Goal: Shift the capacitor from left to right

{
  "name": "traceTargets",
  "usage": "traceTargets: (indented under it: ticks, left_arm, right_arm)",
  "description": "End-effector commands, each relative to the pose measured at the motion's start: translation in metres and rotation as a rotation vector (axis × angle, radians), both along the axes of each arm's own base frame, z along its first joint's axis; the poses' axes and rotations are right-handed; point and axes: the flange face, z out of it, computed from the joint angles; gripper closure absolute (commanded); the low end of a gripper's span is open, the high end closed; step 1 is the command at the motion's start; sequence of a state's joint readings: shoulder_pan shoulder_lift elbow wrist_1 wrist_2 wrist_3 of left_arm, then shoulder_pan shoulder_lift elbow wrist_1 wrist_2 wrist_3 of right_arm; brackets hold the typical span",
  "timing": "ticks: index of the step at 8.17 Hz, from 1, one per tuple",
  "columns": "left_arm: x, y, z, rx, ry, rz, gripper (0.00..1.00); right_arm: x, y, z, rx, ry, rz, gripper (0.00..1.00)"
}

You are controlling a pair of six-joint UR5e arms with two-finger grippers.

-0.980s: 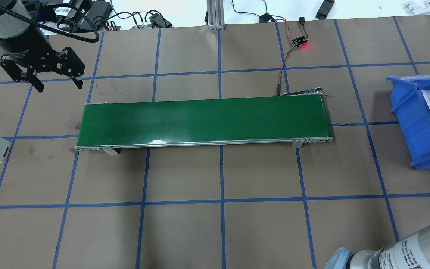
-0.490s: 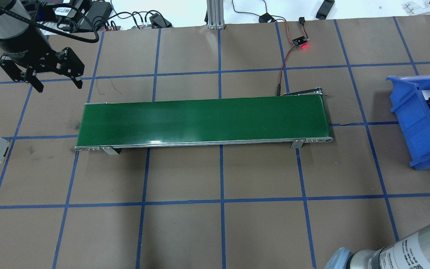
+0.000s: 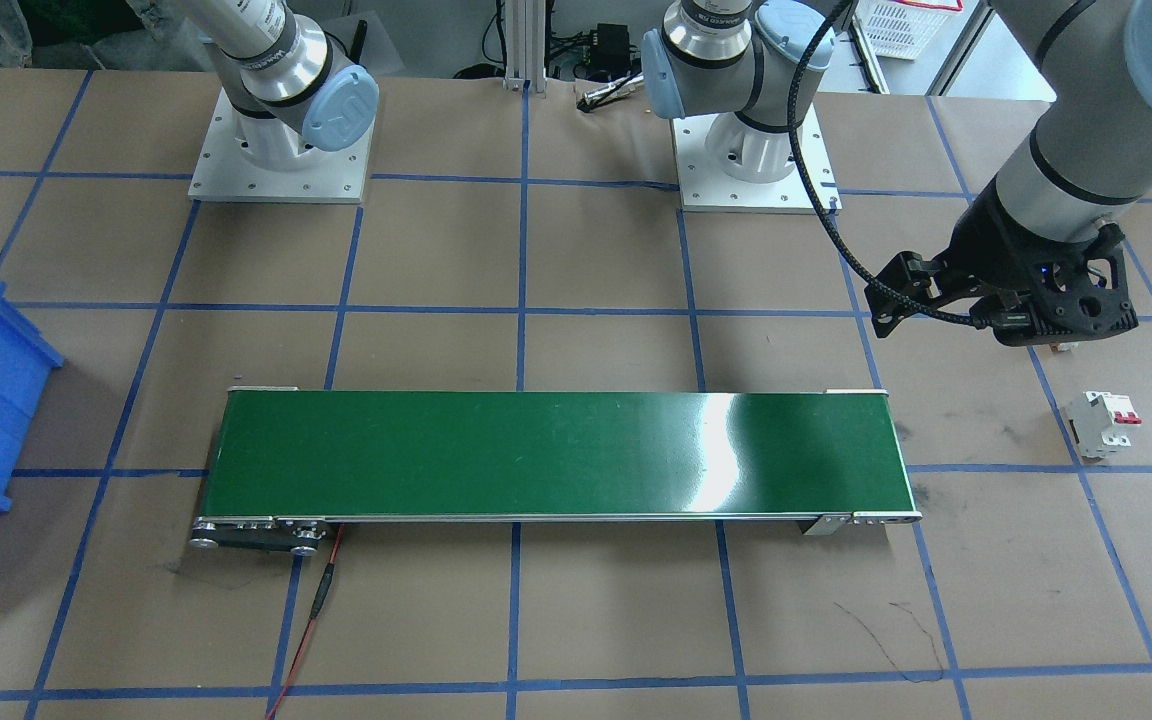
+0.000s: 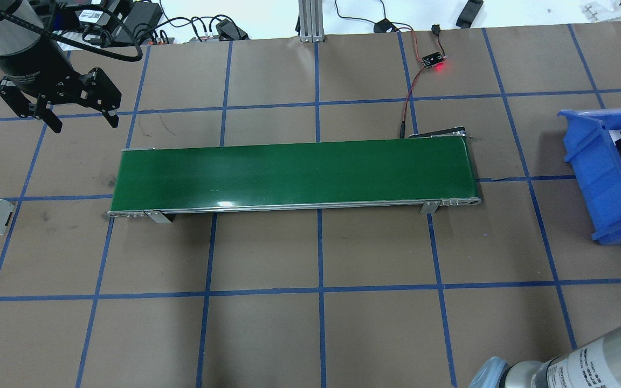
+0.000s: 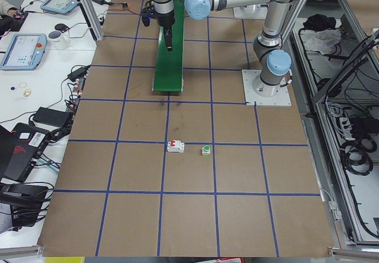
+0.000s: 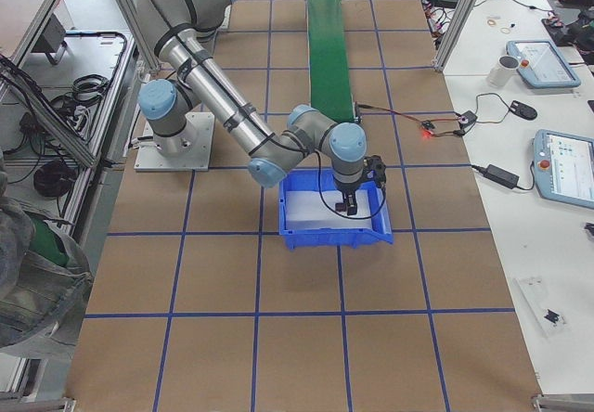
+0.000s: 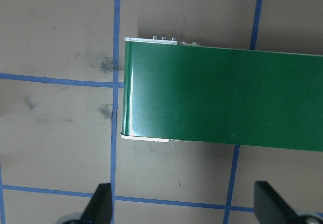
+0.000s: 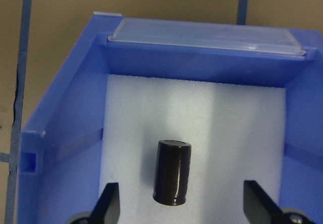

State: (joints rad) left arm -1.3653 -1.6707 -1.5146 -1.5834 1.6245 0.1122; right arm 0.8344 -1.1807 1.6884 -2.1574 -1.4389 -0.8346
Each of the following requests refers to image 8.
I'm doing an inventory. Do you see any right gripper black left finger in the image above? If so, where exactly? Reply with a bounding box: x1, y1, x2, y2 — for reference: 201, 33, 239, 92
66, 183, 120, 223

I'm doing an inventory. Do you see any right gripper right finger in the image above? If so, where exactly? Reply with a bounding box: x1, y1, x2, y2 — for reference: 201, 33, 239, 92
243, 180, 314, 224

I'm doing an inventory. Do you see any dark brown capacitor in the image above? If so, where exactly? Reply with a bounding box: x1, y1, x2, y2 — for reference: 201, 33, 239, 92
153, 140, 192, 206

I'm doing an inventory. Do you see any blue plastic bin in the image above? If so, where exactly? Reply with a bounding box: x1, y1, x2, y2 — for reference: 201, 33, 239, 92
17, 13, 322, 223

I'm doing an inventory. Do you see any white foam sheet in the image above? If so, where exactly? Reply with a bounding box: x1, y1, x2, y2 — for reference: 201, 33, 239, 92
99, 75, 286, 223

